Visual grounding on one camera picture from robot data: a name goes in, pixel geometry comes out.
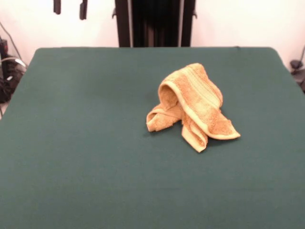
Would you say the tan terry towel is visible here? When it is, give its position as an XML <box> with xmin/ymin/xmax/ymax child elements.
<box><xmin>145</xmin><ymin>62</ymin><xmax>241</xmax><ymax>153</ymax></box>

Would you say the black power brick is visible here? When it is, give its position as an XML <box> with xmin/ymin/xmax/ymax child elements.
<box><xmin>0</xmin><ymin>39</ymin><xmax>9</xmax><ymax>58</ymax></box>

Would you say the dark green table cloth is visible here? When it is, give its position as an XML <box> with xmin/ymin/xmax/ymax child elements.
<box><xmin>0</xmin><ymin>47</ymin><xmax>305</xmax><ymax>229</ymax></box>

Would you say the black power adapter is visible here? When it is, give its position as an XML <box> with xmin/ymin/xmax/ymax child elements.
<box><xmin>289</xmin><ymin>45</ymin><xmax>305</xmax><ymax>94</ymax></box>

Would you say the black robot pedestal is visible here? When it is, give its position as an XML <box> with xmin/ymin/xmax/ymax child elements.
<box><xmin>112</xmin><ymin>0</ymin><xmax>198</xmax><ymax>48</ymax></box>

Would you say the black cable bundle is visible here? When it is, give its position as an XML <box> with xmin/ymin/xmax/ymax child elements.
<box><xmin>0</xmin><ymin>21</ymin><xmax>27</xmax><ymax>120</ymax></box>

